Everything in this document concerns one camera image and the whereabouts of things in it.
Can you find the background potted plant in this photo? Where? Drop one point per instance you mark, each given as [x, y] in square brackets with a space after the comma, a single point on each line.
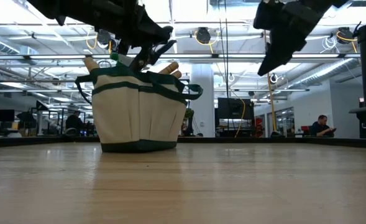
[189, 113]

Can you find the white building column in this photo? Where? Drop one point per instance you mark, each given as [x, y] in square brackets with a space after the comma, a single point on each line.
[203, 102]

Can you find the cream green canvas garden bag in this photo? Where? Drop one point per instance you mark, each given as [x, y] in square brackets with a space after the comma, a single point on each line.
[123, 118]

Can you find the dark green pruning shears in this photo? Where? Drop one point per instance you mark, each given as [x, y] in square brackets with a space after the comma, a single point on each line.
[143, 59]

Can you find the red office chair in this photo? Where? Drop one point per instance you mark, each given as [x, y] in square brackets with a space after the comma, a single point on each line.
[305, 129]

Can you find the long ceiling light bar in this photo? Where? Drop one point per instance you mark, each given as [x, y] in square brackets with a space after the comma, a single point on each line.
[201, 56]

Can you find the black screen on stand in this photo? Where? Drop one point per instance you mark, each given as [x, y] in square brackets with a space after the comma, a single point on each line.
[232, 109]

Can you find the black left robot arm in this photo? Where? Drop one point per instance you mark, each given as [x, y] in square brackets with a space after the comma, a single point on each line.
[55, 6]

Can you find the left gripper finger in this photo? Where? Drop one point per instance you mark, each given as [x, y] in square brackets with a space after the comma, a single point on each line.
[143, 29]
[166, 34]

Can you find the green plastic spray bottle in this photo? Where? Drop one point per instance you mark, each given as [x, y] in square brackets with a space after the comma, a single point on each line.
[114, 56]

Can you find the seated person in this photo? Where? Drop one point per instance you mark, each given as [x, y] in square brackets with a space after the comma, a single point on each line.
[321, 127]

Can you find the small black background monitor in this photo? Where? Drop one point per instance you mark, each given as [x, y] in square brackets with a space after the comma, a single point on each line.
[2, 115]

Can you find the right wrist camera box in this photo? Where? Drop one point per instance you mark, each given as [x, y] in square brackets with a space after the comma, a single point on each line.
[266, 15]

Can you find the black aluminium table frame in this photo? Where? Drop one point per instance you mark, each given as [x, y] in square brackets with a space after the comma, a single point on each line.
[294, 141]

